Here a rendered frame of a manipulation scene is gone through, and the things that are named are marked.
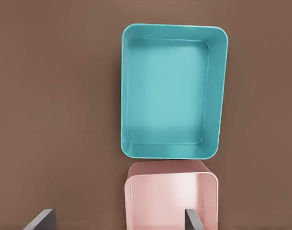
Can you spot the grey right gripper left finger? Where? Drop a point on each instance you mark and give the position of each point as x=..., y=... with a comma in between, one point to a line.
x=41, y=220

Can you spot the pink rectangular tray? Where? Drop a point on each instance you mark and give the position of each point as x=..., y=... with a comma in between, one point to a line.
x=160, y=196

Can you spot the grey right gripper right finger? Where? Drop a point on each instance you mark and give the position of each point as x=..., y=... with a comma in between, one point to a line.
x=193, y=220

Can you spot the teal rectangular tray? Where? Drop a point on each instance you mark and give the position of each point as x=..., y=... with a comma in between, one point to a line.
x=167, y=95

